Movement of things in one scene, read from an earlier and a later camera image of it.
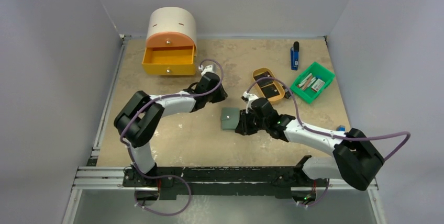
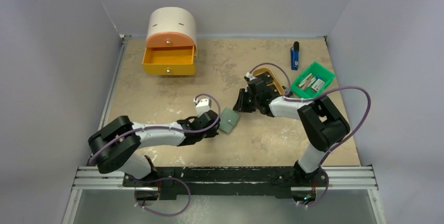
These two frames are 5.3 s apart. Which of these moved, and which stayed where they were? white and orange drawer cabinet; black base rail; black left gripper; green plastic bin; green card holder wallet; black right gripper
Moved: black left gripper; black right gripper
Stayed: green card holder wallet; black base rail; green plastic bin; white and orange drawer cabinet
